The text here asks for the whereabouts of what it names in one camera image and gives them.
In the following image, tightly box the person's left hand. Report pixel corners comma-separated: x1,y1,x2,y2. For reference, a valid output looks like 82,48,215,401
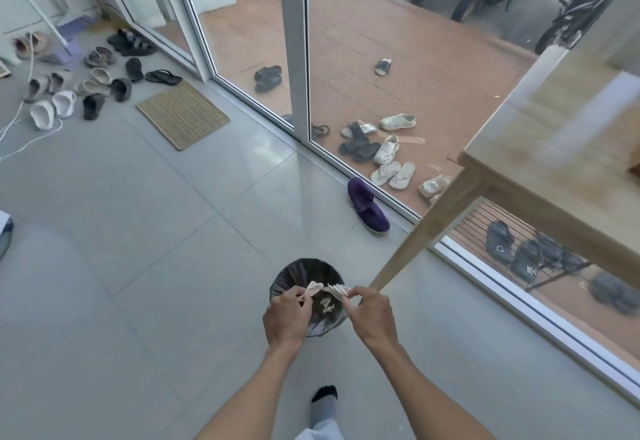
262,285,314,353

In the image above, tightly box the person's right hand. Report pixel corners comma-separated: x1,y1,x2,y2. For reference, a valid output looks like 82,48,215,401
344,286,401,351

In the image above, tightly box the person's left forearm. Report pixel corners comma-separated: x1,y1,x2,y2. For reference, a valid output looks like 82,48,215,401
196,345,301,440

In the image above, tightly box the person's right forearm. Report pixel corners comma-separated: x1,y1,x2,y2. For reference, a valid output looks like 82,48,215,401
367,342,497,440

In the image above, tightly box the trash bin with black bag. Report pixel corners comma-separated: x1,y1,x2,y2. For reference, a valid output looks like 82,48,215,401
269,258,352,338

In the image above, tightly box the grey sock with black toe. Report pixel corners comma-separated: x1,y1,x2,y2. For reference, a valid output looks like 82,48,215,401
309,385,339,426

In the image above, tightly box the purple fuzzy slipper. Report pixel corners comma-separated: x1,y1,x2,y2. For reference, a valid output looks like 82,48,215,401
347,177,391,234

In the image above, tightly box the white trouser leg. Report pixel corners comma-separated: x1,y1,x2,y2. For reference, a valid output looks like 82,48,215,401
294,419,347,440

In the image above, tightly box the white flip-flop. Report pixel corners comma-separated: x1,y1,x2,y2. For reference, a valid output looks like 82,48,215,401
388,161,417,191
369,160,403,187

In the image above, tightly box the beige glitter shoe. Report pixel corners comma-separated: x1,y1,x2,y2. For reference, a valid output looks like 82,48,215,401
418,173,454,200

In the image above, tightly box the dark grey clog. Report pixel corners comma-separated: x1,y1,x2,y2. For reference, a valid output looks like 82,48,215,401
485,220,516,266
509,238,544,285

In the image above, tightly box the white spotted clog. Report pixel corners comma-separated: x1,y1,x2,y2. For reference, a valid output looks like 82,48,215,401
372,134,401,166

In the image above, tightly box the white sneaker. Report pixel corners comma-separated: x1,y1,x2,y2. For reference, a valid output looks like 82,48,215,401
379,113,418,132

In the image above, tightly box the black metal rack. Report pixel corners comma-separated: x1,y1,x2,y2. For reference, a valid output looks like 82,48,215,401
525,231,597,291

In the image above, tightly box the woven brown door mat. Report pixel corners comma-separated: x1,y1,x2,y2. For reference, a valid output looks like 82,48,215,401
136,80,232,152

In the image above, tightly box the dark grey shoe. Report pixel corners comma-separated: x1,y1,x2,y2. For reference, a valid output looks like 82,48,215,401
589,271,640,316

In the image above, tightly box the light wooden table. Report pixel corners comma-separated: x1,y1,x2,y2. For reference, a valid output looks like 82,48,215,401
369,47,640,296

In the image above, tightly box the black flip-flop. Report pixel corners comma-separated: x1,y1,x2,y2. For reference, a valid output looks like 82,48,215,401
144,69,184,86

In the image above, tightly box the black slipper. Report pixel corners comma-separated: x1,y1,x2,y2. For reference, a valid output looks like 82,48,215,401
110,77,133,103
124,57,145,84
82,93,106,122

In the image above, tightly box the grey slipper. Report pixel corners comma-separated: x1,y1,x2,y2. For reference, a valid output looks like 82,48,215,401
23,75,51,105
48,70,76,95

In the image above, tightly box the white hinged glass door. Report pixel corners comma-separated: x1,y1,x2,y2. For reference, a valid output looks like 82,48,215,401
75,0,211,82

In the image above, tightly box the purple dustpan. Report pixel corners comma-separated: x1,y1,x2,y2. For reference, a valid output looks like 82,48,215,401
37,14,97,66

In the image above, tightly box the white pole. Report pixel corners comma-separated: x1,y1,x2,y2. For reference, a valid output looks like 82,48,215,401
0,0,72,52

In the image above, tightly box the dark strap sandal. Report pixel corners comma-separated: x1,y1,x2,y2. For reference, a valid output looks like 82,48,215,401
282,114,331,140

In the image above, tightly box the white sliding door frame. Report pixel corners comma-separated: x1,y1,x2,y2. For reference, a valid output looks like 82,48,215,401
165,0,640,408

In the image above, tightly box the black strap sandal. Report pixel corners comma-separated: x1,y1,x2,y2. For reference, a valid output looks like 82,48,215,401
120,37,157,58
106,28,136,51

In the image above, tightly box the white cable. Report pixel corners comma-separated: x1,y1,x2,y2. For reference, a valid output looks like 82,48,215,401
0,30,64,162

